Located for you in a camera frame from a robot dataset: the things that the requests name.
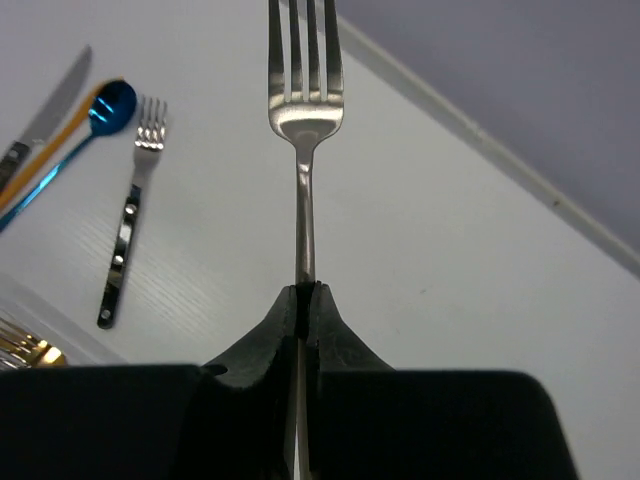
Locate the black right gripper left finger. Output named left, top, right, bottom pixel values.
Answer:
left=206, top=286, right=298, bottom=479

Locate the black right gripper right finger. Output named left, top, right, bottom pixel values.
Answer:
left=302, top=282, right=392, bottom=479

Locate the all-silver fork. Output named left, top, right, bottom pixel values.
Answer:
left=268, top=1, right=344, bottom=479

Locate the gold fork dark-green handle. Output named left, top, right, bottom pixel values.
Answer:
left=1, top=332, right=68, bottom=370

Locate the fork with dark marbled handle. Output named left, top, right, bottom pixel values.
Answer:
left=97, top=96, right=168, bottom=330

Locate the blue metallic spoon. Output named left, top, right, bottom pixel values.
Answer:
left=1, top=79, right=137, bottom=231

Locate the orange plastic knife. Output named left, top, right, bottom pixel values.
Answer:
left=0, top=77, right=123, bottom=210

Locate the knife with marbled dark handle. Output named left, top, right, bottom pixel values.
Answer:
left=1, top=45, right=93, bottom=190

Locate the white three-compartment tray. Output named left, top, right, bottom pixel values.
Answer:
left=1, top=273, right=126, bottom=366

